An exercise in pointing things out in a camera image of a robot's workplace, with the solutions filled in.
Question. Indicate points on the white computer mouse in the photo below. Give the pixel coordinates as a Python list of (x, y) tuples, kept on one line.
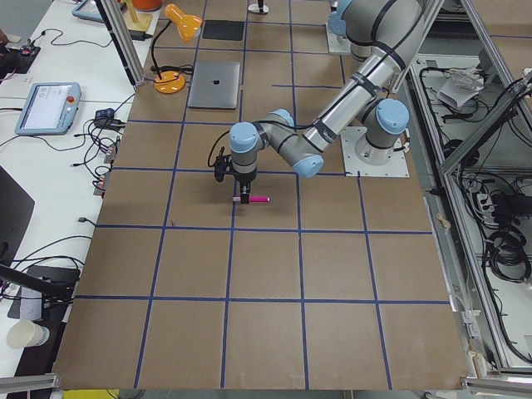
[(251, 9)]

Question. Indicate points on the pink marker pen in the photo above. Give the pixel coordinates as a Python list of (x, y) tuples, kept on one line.
[(253, 199)]

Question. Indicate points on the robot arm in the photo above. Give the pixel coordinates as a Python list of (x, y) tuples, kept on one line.
[(392, 32)]

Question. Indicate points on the black mousepad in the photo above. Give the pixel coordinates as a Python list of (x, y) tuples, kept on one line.
[(223, 30)]

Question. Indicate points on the silver laptop notebook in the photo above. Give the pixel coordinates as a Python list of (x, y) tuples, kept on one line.
[(215, 85)]

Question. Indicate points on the orange cylindrical container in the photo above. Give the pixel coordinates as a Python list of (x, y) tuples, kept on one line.
[(147, 5)]

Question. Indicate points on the orange desk lamp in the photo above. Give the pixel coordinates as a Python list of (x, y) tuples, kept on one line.
[(171, 66)]

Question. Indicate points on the black power adapter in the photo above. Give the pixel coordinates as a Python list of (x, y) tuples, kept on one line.
[(140, 36)]

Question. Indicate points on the wooden stand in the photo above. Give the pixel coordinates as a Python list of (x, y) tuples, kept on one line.
[(136, 21)]

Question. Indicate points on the blue teach pendant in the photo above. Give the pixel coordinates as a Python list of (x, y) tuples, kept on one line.
[(50, 109), (87, 10)]

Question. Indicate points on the white paper cup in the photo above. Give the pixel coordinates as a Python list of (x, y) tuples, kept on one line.
[(26, 333)]

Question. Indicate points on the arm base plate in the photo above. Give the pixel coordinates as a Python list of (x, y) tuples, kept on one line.
[(362, 160), (337, 44)]

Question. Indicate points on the aluminium frame post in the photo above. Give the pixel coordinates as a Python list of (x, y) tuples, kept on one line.
[(120, 36)]

